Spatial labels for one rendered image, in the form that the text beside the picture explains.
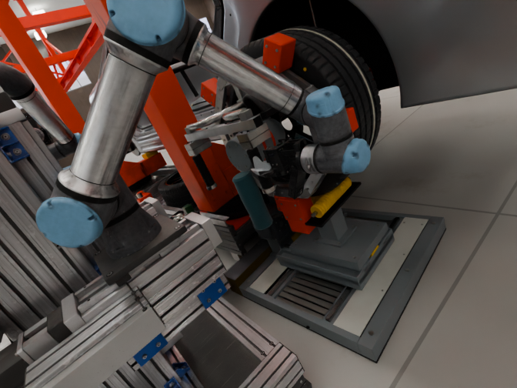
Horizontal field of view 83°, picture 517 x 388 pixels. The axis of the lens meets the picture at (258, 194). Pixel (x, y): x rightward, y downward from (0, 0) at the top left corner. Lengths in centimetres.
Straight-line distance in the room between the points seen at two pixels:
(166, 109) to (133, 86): 90
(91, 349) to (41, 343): 15
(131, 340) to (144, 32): 62
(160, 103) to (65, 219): 92
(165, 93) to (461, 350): 156
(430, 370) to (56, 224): 120
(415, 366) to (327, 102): 99
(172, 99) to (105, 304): 98
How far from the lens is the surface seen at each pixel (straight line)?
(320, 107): 63
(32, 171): 102
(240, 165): 109
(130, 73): 60
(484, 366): 132
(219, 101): 126
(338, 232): 147
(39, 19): 744
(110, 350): 77
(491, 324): 142
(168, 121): 149
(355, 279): 138
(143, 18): 57
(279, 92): 73
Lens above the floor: 111
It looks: 22 degrees down
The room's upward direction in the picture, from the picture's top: 24 degrees counter-clockwise
